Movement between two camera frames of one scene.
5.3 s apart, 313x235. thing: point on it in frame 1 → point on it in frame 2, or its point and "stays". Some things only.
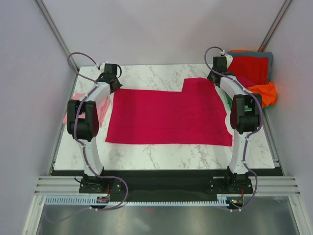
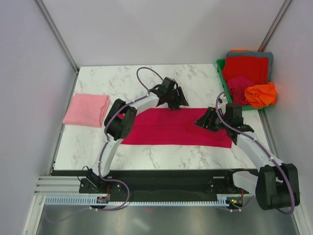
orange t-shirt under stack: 238,50 stays
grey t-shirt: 256,54 stays
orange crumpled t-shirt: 268,92 stays
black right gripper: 210,76 → 211,112
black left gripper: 118,85 → 180,101
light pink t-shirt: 102,105 stays
